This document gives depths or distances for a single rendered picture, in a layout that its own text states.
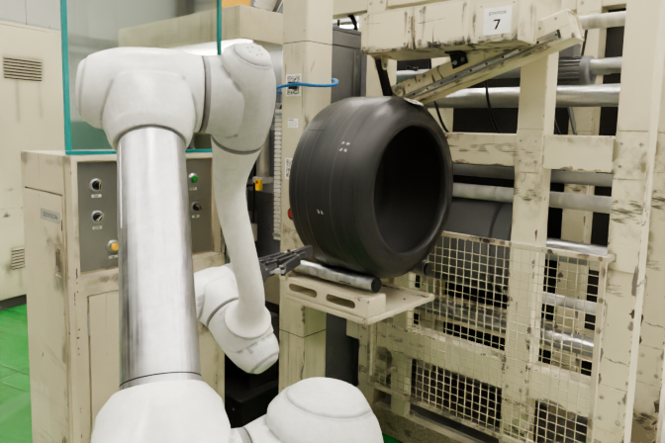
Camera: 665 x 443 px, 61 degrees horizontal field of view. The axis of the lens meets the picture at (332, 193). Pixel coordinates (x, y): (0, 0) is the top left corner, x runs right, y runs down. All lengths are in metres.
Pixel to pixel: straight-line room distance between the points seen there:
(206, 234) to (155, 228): 1.32
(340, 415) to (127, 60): 0.60
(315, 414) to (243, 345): 0.58
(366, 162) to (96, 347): 1.01
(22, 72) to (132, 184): 3.92
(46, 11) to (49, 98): 7.37
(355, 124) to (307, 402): 1.05
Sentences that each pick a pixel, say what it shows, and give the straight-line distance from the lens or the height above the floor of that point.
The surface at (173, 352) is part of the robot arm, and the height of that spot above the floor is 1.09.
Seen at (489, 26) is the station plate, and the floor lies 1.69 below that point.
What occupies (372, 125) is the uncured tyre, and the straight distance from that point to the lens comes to 1.63.
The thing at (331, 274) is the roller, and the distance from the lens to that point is 1.80.
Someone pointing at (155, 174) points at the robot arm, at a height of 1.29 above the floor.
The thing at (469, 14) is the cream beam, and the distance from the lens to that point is 1.91.
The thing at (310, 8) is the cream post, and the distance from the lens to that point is 1.99.
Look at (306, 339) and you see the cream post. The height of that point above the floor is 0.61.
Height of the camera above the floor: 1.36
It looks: 7 degrees down
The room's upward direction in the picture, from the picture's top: 1 degrees clockwise
